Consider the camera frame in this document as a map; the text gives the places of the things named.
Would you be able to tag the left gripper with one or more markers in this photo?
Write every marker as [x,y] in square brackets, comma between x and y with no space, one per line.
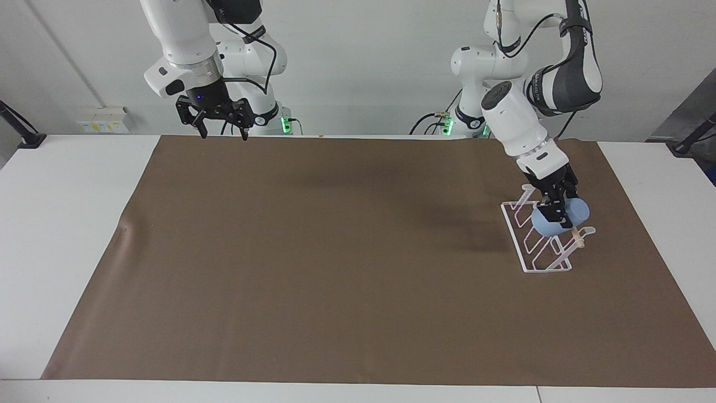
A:
[549,179]

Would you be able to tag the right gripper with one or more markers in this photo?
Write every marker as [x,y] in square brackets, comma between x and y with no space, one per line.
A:
[207,95]

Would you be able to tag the light blue cup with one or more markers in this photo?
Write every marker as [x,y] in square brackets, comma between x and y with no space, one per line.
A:
[578,212]

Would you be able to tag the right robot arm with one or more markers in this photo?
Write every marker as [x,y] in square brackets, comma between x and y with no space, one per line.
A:
[182,31]

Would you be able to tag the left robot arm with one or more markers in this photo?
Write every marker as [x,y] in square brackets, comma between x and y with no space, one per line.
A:
[517,120]

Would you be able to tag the black stand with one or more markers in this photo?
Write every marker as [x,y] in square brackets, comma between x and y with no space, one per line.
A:
[685,146]
[29,137]

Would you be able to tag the white wall socket box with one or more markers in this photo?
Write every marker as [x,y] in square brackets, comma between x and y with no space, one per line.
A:
[103,120]

